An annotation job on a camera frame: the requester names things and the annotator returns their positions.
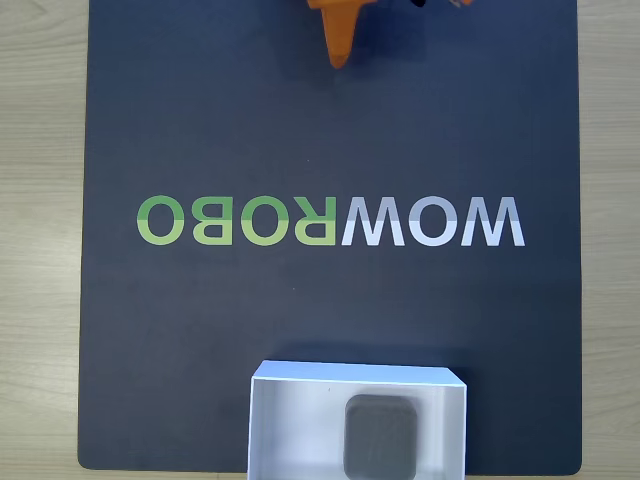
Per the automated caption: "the grey square usb hub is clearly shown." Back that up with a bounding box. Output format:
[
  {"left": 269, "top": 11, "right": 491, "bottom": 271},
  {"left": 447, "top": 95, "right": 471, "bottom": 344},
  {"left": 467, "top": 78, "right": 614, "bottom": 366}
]
[{"left": 343, "top": 393, "right": 419, "bottom": 480}]

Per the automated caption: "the dark mat with WOWROBO print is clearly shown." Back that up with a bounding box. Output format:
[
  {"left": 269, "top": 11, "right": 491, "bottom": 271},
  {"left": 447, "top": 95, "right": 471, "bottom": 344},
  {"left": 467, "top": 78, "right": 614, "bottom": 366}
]
[{"left": 77, "top": 0, "right": 584, "bottom": 474}]

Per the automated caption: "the white cardboard box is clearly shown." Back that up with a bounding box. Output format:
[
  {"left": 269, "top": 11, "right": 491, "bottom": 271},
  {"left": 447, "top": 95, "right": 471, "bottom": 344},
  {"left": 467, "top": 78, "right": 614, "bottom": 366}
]
[{"left": 247, "top": 358, "right": 469, "bottom": 480}]

